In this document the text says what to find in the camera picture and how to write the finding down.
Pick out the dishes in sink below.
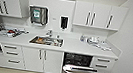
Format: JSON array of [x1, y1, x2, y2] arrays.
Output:
[[46, 38, 57, 47], [35, 36, 46, 44]]

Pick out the black cabinet bar handle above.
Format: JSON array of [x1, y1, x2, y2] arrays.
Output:
[[84, 11, 92, 27], [37, 49, 43, 60], [42, 50, 48, 61], [106, 14, 115, 30], [89, 12, 97, 27]]

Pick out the white wall outlet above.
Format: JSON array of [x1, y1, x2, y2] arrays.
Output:
[[70, 27, 76, 34]]

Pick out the white upper cabinet door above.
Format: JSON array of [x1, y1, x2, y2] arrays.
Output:
[[71, 0, 95, 28], [105, 4, 130, 33], [89, 2, 113, 30]]

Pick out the white cabinet door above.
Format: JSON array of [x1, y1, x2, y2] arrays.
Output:
[[105, 4, 130, 33], [71, 0, 95, 28], [89, 2, 113, 30], [40, 49, 65, 73], [18, 45, 47, 73]]

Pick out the stainless steel sink basin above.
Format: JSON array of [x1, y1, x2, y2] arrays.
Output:
[[28, 33, 65, 49]]

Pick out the stainless steel dishwasher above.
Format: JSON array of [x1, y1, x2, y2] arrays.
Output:
[[60, 51, 101, 73]]

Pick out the white bowl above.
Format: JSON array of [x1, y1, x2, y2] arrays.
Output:
[[90, 36, 99, 43]]

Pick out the blue dish soap bottle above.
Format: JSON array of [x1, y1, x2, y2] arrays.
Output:
[[80, 34, 86, 43]]

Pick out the steel paper towel dispenser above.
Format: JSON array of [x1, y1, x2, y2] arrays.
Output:
[[27, 4, 51, 27]]

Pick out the chrome sink faucet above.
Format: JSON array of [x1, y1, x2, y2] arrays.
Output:
[[44, 29, 54, 39]]

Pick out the dish drying rack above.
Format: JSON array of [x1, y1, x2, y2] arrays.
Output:
[[0, 25, 29, 41]]

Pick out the white lower cabinet door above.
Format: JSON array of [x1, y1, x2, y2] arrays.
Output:
[[40, 49, 65, 73], [18, 45, 47, 73]]

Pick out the black wall soap dispenser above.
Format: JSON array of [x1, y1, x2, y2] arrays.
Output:
[[59, 15, 70, 31]]

